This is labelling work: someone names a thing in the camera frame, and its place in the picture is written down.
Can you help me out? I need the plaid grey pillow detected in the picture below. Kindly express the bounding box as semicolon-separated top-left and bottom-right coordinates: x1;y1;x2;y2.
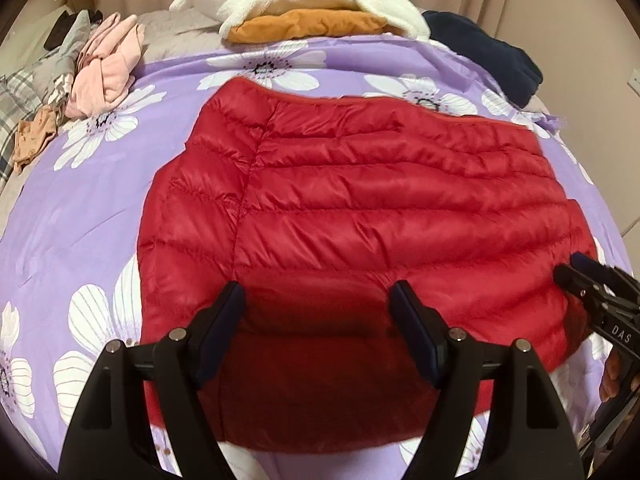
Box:
1;70;61;186

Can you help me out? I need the orange folded garment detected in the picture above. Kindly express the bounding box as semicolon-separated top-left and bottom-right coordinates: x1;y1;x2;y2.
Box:
228;9;400;44

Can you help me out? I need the red puffer jacket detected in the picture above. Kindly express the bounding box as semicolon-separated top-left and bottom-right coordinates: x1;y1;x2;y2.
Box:
137;77;596;453

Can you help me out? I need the purple floral bed sheet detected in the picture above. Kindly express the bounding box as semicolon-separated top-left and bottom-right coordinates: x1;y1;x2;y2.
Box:
1;36;629;479

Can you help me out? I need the person's right hand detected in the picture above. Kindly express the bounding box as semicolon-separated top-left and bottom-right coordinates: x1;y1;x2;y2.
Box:
599;348;622;402

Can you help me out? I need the pink folded garment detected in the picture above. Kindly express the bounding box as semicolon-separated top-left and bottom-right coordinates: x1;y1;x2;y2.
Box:
65;13;144;119

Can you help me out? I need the navy blue fleece garment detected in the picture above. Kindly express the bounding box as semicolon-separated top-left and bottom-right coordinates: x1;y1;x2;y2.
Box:
422;10;544;108

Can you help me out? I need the tan small garment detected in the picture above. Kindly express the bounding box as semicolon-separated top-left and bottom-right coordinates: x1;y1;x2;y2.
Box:
12;105;58;172

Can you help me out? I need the grey garment pile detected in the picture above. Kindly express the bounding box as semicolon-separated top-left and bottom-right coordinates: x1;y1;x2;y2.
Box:
32;10;103;110

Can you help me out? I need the white wall socket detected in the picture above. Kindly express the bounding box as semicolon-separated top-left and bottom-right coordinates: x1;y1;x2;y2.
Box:
627;68;640;96

